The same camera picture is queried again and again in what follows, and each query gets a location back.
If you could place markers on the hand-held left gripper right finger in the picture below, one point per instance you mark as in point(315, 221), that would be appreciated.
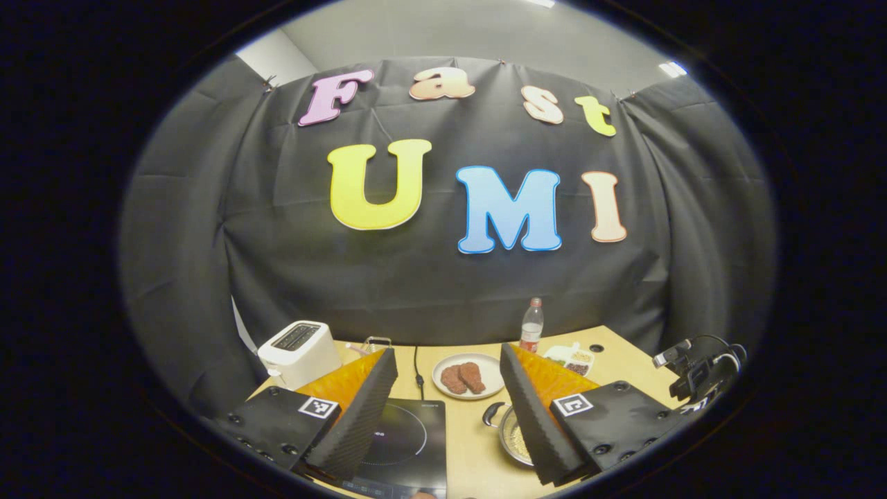
point(530, 423)

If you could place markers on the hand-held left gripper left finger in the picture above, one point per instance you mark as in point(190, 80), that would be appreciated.
point(360, 423)

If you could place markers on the stainless steel pot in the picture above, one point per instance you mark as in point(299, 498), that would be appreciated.
point(514, 436)

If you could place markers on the black induction cooktop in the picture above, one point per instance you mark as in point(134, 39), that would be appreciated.
point(416, 443)

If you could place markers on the pile of soybeans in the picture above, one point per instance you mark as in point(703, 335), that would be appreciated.
point(518, 436)

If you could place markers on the white round plate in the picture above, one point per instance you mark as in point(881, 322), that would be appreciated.
point(488, 371)

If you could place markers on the brown meat piece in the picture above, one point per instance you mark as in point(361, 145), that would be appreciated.
point(472, 377)
point(453, 380)

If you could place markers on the pink straw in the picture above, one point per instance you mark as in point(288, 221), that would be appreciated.
point(355, 348)

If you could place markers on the white divided bean dish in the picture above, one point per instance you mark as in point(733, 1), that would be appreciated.
point(572, 359)

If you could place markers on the white toaster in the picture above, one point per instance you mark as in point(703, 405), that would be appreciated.
point(298, 353)

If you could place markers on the clear plastic water bottle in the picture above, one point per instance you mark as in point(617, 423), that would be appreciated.
point(531, 326)

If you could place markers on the black backdrop cloth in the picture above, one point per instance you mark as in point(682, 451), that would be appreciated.
point(429, 277)

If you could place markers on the small ceiling light panel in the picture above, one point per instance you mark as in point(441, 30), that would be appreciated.
point(672, 69)

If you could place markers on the large ceiling light panel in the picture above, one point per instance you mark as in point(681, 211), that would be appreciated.
point(540, 3)

